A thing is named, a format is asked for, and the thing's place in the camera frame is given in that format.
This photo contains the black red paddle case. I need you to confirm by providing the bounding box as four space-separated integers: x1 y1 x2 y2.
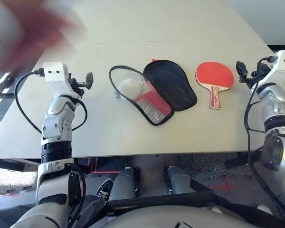
108 59 198 127

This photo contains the grey robot right leg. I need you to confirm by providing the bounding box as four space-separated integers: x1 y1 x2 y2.
163 165 198 194

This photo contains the grey robot leg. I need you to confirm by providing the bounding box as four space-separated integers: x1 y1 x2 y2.
163 165 198 194
108 166 141 201

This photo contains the black table crossbar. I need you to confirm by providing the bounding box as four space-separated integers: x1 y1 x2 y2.
0 158 42 172

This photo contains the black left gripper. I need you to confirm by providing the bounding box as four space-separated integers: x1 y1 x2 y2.
66 72 94 98

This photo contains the white perforated shoe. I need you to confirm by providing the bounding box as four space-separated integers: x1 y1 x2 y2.
256 204 274 216

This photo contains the grey white plush keychain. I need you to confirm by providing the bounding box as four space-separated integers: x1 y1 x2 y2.
113 77 148 100

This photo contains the dark speckled carpet tile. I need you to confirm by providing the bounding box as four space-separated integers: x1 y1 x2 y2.
179 153 239 188

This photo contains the blurred person hand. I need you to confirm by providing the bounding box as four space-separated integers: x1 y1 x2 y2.
0 0 86 72

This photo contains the beige foam floor mat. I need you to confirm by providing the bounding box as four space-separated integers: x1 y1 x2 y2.
0 166 38 194

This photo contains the black white sneaker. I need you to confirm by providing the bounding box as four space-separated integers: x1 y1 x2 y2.
95 179 114 202

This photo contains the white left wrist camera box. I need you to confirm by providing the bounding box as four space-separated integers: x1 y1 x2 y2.
43 61 68 84

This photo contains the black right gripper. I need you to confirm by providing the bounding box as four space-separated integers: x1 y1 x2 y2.
236 61 263 89

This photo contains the grey robot left leg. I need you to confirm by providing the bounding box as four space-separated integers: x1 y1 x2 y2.
108 166 141 201

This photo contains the grey robot torso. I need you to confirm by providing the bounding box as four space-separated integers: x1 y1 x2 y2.
104 205 252 228

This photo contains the red ping-pong paddle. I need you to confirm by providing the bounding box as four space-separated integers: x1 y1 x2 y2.
195 61 235 110

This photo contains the black support bar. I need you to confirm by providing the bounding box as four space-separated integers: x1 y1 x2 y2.
105 191 216 214

